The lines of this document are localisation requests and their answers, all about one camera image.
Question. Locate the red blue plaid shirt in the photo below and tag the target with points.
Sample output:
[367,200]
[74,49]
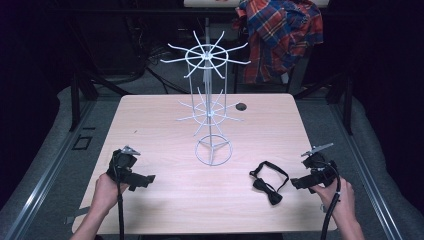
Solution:
[280,36]

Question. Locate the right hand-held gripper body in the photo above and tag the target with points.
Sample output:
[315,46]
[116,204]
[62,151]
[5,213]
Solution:
[320,168]

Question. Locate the person's right hand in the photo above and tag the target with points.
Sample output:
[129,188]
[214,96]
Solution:
[340,201]

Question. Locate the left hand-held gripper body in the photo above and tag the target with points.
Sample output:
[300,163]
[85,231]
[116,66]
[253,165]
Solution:
[122,163]

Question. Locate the black bow tie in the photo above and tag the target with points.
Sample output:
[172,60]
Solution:
[266,188]

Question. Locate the person's left hand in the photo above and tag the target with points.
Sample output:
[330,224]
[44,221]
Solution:
[106,193]

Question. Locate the aluminium floor rail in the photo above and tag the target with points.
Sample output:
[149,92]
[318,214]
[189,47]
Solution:
[366,173]
[43,176]

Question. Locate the dark round table hole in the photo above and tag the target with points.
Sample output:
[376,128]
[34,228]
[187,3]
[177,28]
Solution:
[240,106]

